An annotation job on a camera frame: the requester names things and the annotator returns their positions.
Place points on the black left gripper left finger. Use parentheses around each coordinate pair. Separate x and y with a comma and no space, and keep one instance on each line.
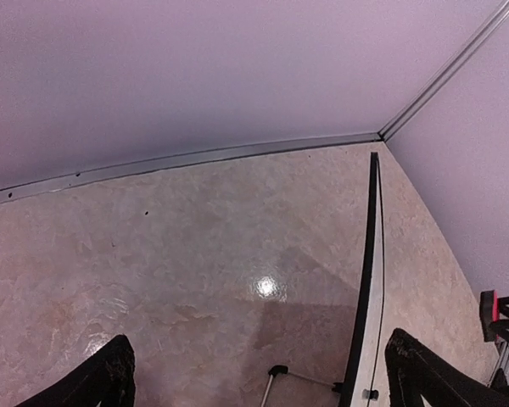
(104,379)

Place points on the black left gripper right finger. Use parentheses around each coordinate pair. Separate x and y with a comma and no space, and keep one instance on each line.
(418,376)

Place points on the red black whiteboard eraser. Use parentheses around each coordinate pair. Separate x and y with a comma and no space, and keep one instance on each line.
(488,313)

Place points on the white whiteboard black frame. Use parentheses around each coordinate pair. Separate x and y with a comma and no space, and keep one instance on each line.
(358,386)

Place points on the black wire easel stand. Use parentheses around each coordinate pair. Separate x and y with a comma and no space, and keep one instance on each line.
(284,370)

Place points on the aluminium right corner post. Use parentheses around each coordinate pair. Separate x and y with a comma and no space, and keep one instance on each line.
(447,71)

